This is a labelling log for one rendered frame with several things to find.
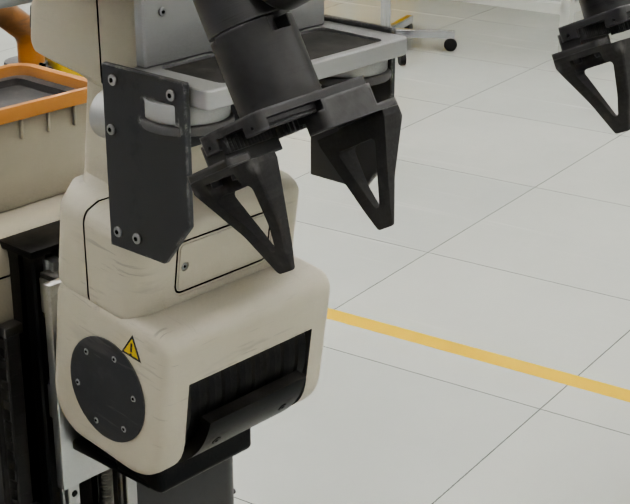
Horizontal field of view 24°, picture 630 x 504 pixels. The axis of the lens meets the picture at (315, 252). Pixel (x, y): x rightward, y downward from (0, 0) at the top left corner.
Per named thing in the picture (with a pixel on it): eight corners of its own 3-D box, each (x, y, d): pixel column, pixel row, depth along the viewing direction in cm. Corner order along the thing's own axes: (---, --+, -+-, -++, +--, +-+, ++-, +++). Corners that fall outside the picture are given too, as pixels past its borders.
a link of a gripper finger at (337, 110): (442, 206, 97) (390, 75, 97) (372, 237, 92) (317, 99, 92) (374, 229, 102) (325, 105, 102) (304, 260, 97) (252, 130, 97)
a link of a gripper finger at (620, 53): (685, 112, 123) (654, 5, 122) (646, 126, 118) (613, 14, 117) (616, 131, 127) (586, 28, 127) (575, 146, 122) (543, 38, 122)
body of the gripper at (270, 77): (376, 100, 96) (335, -6, 95) (267, 138, 89) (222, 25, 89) (314, 128, 100) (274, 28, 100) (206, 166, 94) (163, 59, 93)
